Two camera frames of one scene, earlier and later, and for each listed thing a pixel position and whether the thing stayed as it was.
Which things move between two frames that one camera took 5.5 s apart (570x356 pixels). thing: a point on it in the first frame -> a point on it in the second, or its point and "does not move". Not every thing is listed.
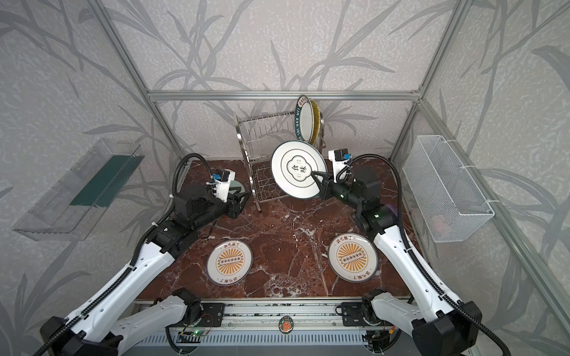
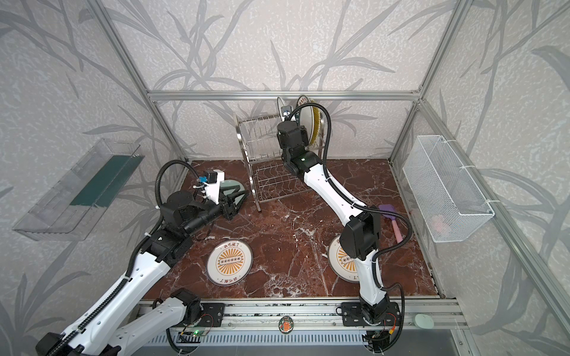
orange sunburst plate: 229,262 does not move
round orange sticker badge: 286,324 does not move
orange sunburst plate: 353,257 does not move
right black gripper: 329,188 -> 287,118
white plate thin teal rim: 292,165 -> 280,105
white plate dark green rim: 304,119 does not move
